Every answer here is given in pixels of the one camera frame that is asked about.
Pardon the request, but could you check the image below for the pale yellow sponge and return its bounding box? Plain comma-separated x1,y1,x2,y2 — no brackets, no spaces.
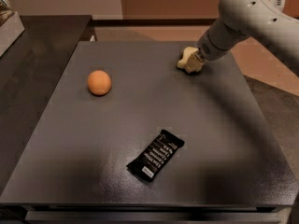
177,47,203,74

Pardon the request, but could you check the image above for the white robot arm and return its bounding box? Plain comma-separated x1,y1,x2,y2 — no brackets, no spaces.
177,0,299,73

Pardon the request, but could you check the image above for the orange fruit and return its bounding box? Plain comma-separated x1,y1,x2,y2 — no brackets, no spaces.
88,70,112,96

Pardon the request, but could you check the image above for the black snack bar wrapper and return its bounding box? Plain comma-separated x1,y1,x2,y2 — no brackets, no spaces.
127,130,185,182

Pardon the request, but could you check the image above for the dark side table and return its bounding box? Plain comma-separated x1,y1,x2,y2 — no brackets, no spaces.
0,15,92,194

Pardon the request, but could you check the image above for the white box on side table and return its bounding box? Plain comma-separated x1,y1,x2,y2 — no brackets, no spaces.
0,0,24,57

